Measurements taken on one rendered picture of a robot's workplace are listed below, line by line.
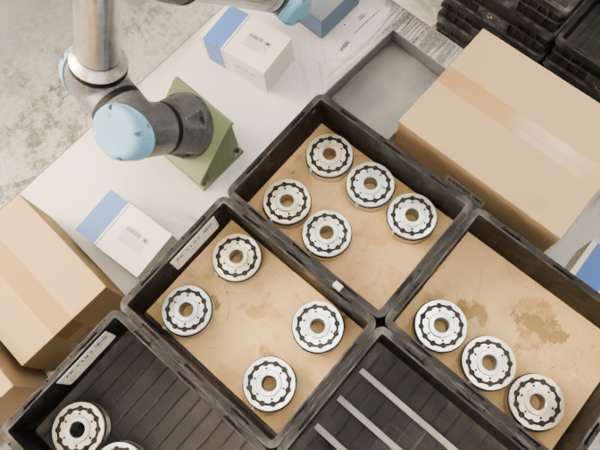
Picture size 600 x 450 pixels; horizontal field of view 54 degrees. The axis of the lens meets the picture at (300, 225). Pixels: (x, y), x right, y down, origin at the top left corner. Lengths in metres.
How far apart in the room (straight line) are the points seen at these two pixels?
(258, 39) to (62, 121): 1.20
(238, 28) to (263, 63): 0.12
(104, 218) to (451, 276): 0.77
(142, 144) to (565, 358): 0.93
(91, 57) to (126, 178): 0.40
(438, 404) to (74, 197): 0.97
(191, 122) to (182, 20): 1.34
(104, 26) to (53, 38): 1.61
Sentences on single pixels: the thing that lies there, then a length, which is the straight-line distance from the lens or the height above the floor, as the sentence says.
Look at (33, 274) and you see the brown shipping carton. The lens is 1.35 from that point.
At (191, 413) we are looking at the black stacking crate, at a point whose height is 0.83.
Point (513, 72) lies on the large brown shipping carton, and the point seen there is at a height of 0.90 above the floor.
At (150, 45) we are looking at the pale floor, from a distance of 2.59.
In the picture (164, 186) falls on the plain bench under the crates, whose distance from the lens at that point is 1.49.
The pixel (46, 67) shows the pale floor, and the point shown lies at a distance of 2.69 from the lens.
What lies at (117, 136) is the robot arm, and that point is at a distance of 1.24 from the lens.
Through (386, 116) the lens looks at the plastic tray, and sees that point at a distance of 1.51.
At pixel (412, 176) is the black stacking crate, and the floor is 0.89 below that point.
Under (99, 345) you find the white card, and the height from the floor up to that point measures 0.89.
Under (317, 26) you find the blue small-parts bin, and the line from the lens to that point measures 1.59.
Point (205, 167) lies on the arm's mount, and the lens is 1.39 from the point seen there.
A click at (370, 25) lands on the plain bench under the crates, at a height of 0.70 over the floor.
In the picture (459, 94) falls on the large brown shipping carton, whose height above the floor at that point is 0.90.
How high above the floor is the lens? 2.02
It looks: 71 degrees down
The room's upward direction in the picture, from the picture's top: 10 degrees counter-clockwise
